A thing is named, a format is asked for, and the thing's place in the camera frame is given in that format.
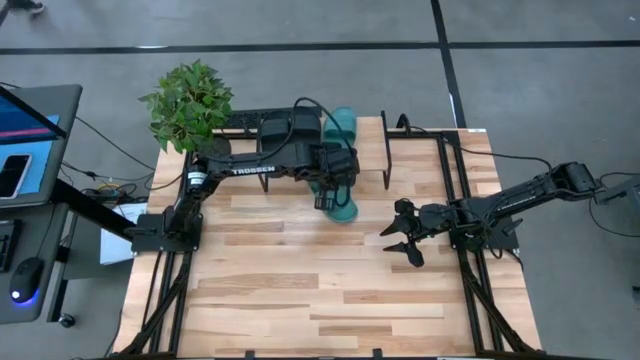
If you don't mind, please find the person's foot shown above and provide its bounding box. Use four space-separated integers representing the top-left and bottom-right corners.
6 0 46 15

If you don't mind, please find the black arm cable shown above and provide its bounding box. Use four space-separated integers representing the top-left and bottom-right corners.
397 113 554 174
212 96 359 164

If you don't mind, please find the black smartphone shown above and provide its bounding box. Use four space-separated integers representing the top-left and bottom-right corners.
0 153 33 199

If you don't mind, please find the black mouse with blue light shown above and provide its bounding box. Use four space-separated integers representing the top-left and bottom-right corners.
8 257 45 305

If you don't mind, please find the grey desk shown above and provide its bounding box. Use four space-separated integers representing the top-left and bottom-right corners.
0 202 71 325

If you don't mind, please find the black floor cable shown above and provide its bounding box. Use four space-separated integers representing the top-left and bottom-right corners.
59 115 157 197

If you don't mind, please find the white paper sheet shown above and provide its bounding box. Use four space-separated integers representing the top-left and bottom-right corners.
98 201 149 266

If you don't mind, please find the green rubber slide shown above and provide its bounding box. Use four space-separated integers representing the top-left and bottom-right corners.
322 105 359 147
308 177 360 225

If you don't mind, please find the green potted plant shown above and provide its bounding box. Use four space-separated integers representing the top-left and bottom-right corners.
138 58 235 156

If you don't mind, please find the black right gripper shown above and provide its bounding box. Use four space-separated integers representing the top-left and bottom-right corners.
379 198 452 269

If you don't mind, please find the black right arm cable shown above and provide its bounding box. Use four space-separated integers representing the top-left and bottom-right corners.
397 113 554 174

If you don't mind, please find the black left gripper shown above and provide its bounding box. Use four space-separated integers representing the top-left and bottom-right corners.
312 146 362 212

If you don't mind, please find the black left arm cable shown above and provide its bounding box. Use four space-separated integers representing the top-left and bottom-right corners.
212 96 359 164

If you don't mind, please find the black desk support bar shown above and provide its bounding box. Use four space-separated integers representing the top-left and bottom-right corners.
49 177 137 242

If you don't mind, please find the black slotted panel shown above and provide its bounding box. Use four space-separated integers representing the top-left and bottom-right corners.
223 106 281 130

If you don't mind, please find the grey stand foot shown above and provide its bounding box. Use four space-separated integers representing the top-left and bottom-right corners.
592 174 640 206

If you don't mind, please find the black keyboard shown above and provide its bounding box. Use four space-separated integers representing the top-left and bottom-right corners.
0 218 22 274

